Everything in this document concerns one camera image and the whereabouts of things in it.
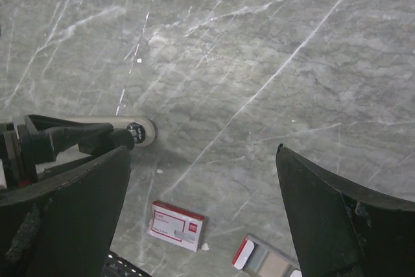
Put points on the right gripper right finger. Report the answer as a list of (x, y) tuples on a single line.
[(341, 228)]

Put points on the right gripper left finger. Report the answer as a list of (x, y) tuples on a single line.
[(64, 225)]

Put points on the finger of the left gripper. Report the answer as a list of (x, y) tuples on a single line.
[(40, 139)]

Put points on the red white staple box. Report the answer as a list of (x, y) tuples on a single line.
[(176, 225)]

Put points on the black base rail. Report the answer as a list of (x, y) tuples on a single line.
[(116, 266)]

